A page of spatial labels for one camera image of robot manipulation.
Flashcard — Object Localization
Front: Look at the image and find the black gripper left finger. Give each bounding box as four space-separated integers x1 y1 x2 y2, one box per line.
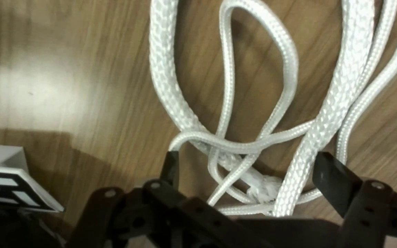
66 151 265 248

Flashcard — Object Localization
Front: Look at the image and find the thin white rope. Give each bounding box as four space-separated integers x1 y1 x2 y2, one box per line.
168 0 397 218

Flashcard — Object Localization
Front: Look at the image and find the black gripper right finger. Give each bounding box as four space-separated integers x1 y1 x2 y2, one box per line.
311 151 397 248

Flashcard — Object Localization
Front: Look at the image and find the black white fiducial tag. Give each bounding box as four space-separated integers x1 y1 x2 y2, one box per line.
0 144 65 215

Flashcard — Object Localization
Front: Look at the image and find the thick white braided rope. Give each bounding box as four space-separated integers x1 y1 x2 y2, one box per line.
147 0 379 218

